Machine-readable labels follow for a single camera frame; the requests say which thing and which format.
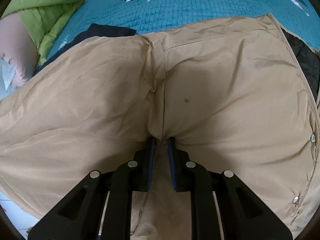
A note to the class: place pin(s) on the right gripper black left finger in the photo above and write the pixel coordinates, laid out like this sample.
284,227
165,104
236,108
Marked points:
135,175

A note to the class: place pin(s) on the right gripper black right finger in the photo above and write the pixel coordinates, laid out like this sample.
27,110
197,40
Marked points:
189,176

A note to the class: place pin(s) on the tan khaki jacket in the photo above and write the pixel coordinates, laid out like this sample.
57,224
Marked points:
231,91

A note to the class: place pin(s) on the folded dark navy garment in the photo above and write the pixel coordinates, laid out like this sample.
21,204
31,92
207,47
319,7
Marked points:
93,30

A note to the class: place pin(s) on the teal quilted bed cover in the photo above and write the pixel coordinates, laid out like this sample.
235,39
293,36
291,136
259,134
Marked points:
146,16

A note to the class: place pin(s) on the pink pillow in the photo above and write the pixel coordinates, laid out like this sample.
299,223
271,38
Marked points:
19,55

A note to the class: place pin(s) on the green blanket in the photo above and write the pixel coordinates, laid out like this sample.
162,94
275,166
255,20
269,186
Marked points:
44,20

